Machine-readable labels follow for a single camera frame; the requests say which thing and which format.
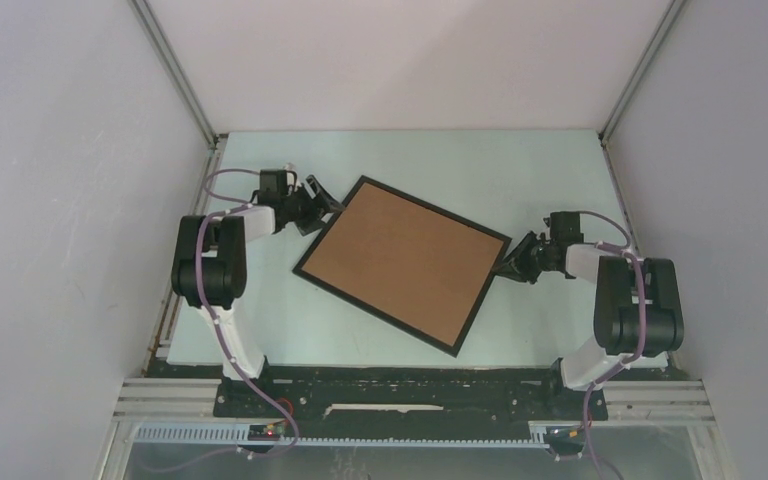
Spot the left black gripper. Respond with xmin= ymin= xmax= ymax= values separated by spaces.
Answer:
xmin=281 ymin=176 xmax=345 ymax=237

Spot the brown frame backing board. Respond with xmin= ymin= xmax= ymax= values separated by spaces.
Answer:
xmin=302 ymin=182 xmax=506 ymax=349

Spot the black picture frame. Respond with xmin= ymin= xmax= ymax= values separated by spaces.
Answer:
xmin=292 ymin=174 xmax=513 ymax=358

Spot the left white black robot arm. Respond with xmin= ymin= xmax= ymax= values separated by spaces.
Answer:
xmin=171 ymin=167 xmax=345 ymax=417

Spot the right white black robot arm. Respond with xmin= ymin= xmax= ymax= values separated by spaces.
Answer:
xmin=493 ymin=210 xmax=684 ymax=418

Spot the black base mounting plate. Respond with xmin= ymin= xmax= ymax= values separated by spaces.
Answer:
xmin=118 ymin=361 xmax=705 ymax=440

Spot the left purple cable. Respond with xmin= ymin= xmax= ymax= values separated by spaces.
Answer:
xmin=196 ymin=168 xmax=302 ymax=462

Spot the white cable duct strip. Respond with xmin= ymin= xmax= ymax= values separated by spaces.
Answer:
xmin=132 ymin=422 xmax=548 ymax=449

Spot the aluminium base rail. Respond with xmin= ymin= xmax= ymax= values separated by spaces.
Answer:
xmin=97 ymin=366 xmax=736 ymax=479

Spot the left aluminium corner post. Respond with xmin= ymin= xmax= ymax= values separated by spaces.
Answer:
xmin=127 ymin=0 xmax=219 ymax=149

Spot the aluminium corner post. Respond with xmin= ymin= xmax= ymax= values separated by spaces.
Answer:
xmin=127 ymin=0 xmax=219 ymax=149
xmin=599 ymin=0 xmax=690 ymax=148

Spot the right aluminium corner post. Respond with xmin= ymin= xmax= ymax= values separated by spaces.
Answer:
xmin=599 ymin=0 xmax=690 ymax=148

